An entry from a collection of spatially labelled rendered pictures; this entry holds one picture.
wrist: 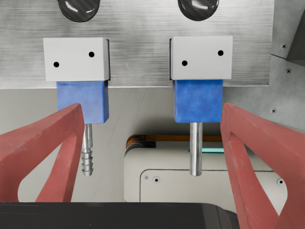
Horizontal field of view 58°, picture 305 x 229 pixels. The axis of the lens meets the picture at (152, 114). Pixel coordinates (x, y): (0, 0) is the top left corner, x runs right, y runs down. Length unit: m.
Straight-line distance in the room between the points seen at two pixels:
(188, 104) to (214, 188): 0.71
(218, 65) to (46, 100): 1.02
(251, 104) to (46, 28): 0.23
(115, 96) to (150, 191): 0.42
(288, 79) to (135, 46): 0.18
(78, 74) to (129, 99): 0.89
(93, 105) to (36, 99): 0.97
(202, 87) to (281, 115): 0.13
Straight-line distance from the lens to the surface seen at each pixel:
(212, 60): 0.24
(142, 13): 0.27
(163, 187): 0.92
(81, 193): 1.28
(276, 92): 0.35
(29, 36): 0.29
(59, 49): 0.25
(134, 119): 1.14
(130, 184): 0.93
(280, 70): 0.35
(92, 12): 0.27
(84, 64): 0.24
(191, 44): 0.24
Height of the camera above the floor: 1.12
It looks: 80 degrees down
